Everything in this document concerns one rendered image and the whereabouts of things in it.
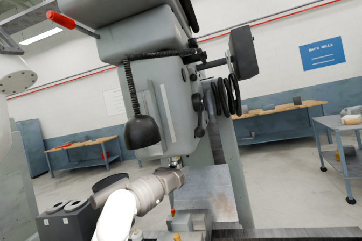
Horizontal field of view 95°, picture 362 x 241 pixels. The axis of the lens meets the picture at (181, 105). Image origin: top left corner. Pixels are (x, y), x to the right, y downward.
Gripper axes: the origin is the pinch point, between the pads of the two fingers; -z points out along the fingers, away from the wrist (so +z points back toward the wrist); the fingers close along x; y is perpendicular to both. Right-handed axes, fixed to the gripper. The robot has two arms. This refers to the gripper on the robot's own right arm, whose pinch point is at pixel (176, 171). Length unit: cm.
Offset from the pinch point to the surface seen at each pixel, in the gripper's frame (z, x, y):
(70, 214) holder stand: 22.2, 42.0, 12.1
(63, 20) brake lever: 26, -2, -45
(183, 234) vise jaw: 3.5, -0.9, 19.4
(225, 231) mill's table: -14.4, -5.6, 30.1
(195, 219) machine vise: -3.7, -0.6, 19.3
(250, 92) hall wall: -421, 92, -17
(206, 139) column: -36.7, 8.9, -1.1
